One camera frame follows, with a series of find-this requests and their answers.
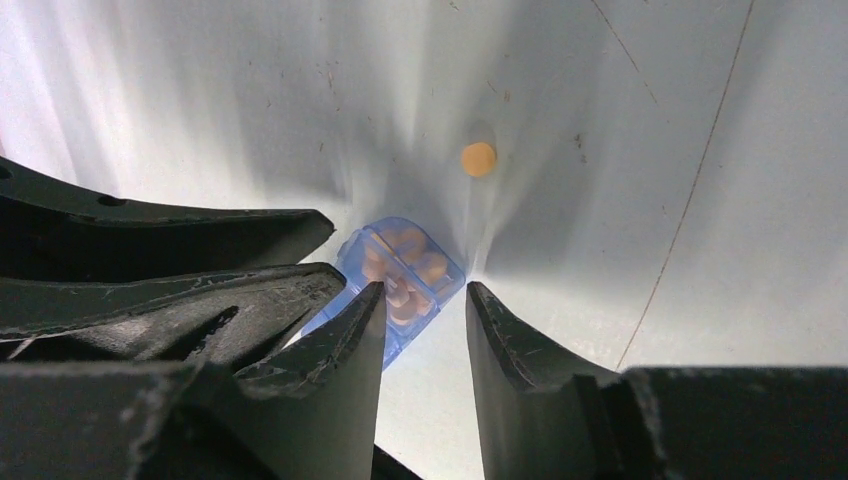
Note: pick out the stray orange pill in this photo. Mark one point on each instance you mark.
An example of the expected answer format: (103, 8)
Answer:
(478, 159)

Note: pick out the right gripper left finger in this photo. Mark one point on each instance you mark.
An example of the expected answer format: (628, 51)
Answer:
(307, 413)

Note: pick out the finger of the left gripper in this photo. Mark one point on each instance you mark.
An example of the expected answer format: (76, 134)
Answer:
(55, 231)
(240, 319)

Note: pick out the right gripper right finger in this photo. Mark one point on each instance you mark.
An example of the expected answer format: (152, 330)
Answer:
(545, 412)

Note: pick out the blue pill organizer box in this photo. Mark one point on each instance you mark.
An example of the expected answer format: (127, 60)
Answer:
(419, 279)

